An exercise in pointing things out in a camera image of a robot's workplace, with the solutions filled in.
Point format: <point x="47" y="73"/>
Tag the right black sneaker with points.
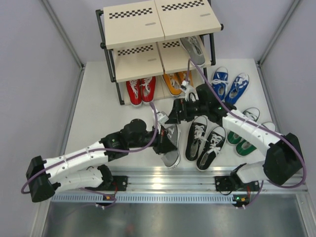
<point x="212" y="148"/>

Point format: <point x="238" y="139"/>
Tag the grey aluminium corner post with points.
<point x="279" y="30"/>

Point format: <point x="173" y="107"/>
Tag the left green sneaker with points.
<point x="252" y="114"/>

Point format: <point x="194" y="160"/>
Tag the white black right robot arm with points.
<point x="282" y="153"/>

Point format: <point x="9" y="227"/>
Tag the grey sneaker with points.
<point x="194" y="50"/>
<point x="171" y="157"/>

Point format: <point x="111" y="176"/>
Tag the right green sneaker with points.
<point x="244" y="148"/>

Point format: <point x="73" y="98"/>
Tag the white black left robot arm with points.
<point x="87" y="167"/>

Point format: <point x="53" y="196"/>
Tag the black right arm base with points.
<point x="225" y="184"/>

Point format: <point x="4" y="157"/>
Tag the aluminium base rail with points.
<point x="147" y="174"/>

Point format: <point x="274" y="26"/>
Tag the orange sneaker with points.
<point x="172" y="83"/>
<point x="184" y="76"/>

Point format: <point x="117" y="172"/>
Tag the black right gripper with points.
<point x="175" y="117"/>

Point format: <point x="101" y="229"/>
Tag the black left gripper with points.
<point x="162" y="144"/>

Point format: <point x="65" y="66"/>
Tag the black sneaker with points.
<point x="196" y="135"/>
<point x="212" y="148"/>

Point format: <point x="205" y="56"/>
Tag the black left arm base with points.
<point x="119" y="183"/>

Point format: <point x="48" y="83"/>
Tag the green sneaker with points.
<point x="244" y="148"/>
<point x="252" y="114"/>

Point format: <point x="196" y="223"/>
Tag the left blue sneaker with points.
<point x="219" y="82"/>

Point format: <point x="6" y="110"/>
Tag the beige black shoe shelf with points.
<point x="143" y="39"/>

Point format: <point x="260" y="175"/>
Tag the blue sneaker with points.
<point x="219" y="82"/>
<point x="238" y="87"/>

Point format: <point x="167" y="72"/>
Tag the left black sneaker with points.
<point x="196" y="135"/>

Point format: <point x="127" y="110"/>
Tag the red sneaker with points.
<point x="134" y="92"/>
<point x="148" y="89"/>

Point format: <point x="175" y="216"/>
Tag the left grey corner post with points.
<point x="61" y="31"/>

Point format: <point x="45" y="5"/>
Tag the right blue sneaker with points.
<point x="238" y="87"/>

